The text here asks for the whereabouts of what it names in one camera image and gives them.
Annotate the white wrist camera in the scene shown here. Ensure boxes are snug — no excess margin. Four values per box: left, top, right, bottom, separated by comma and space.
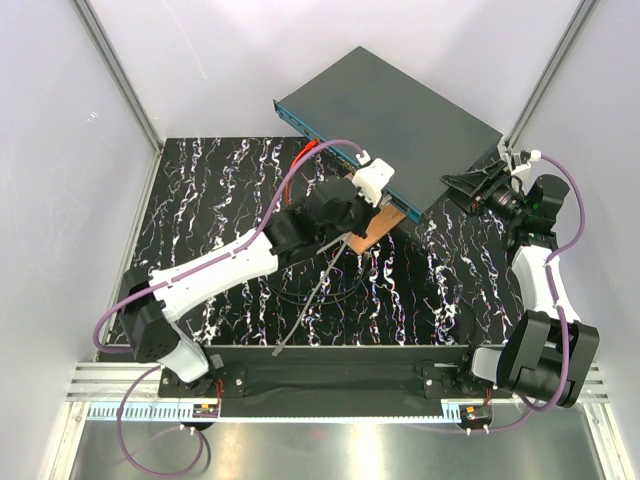
498, 143, 542, 181
351, 150, 395, 207

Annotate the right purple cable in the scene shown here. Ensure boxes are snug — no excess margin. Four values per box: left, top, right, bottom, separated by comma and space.
494, 152, 587, 432

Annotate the dark teal network switch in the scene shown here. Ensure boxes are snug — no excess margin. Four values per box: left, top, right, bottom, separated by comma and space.
274, 46, 503, 222

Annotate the black ethernet cable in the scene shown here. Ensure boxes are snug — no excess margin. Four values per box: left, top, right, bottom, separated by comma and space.
259, 249, 374, 306

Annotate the grey ethernet cable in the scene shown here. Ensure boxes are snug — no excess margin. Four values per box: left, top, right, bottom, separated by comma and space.
314, 238, 351, 256
272, 197, 392, 357

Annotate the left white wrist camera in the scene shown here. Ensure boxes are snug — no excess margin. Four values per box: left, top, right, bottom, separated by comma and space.
351, 150, 395, 207

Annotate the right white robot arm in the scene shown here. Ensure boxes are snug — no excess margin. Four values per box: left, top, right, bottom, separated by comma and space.
441, 161, 600, 410

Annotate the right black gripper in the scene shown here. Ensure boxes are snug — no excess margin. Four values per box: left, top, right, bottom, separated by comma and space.
439, 159, 526, 224

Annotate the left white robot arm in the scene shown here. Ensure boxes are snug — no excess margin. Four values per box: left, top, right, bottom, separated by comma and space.
117, 177, 383, 396

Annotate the brown wooden board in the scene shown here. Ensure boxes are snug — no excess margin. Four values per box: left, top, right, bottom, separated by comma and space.
344, 188, 406, 255

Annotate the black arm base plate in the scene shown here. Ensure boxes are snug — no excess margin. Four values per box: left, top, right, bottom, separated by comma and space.
159, 345, 494, 399

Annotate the black marble pattern mat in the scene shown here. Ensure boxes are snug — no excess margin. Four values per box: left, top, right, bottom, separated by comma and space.
132, 137, 524, 346

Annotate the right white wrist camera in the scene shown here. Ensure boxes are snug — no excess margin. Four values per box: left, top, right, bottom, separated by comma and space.
498, 143, 542, 181

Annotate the red ethernet cable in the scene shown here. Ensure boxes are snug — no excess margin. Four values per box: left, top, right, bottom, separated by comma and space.
283, 140, 321, 206

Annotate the white slotted cable duct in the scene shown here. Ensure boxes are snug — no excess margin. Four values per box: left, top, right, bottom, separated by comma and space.
87, 400, 462, 425

